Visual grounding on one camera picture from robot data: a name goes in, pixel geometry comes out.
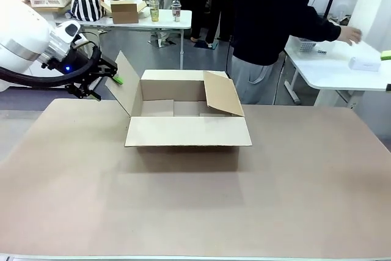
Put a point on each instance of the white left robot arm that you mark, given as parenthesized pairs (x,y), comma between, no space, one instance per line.
(21,35)

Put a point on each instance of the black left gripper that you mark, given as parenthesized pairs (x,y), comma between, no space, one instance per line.
(78,59)

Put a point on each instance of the person's left forearm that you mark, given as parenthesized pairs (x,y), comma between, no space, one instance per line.
(327,28)

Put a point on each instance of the small open cardboard box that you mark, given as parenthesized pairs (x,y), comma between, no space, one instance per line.
(124,13)

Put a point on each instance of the large brown cardboard box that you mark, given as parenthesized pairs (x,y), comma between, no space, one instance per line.
(183,132)

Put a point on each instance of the white desk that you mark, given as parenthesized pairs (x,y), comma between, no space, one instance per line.
(330,68)

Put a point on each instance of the bystander in black trousers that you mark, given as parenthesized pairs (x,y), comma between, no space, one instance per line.
(210,4)

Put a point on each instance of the small white carton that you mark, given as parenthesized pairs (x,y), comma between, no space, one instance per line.
(365,64)

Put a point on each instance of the white mesh basket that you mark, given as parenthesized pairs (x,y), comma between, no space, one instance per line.
(306,46)

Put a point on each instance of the clear plastic drink cup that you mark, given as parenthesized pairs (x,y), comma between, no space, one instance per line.
(154,12)

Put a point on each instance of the person in black sweater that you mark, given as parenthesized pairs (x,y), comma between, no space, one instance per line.
(262,13)

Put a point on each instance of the large white panel board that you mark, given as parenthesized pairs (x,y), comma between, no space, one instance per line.
(374,4)

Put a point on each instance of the clear water bottle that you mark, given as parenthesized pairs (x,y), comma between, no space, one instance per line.
(176,12)

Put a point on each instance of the person's left hand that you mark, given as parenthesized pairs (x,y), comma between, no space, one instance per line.
(349,35)

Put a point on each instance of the white folding table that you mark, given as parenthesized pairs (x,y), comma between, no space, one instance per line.
(128,21)

